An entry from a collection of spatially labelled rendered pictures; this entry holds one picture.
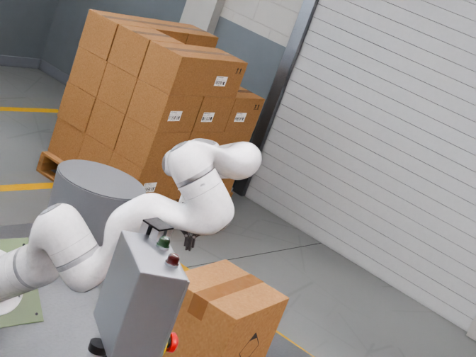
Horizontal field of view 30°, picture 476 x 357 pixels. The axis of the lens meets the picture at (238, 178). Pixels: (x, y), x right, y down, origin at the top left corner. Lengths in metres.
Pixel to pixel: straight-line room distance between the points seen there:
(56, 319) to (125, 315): 1.09
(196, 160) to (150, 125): 3.45
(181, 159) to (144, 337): 0.56
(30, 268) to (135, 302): 0.79
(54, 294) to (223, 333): 0.65
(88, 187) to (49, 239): 2.10
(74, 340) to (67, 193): 1.83
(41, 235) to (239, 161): 0.53
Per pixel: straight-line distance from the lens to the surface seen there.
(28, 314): 2.62
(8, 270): 2.41
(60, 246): 2.23
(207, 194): 2.07
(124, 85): 5.65
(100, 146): 5.79
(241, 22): 7.15
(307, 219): 6.72
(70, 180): 4.35
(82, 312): 2.76
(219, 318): 2.38
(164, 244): 1.67
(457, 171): 6.15
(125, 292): 1.62
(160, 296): 1.59
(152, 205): 2.13
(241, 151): 2.15
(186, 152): 2.06
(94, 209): 4.31
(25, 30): 8.47
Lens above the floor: 2.12
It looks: 17 degrees down
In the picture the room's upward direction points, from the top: 21 degrees clockwise
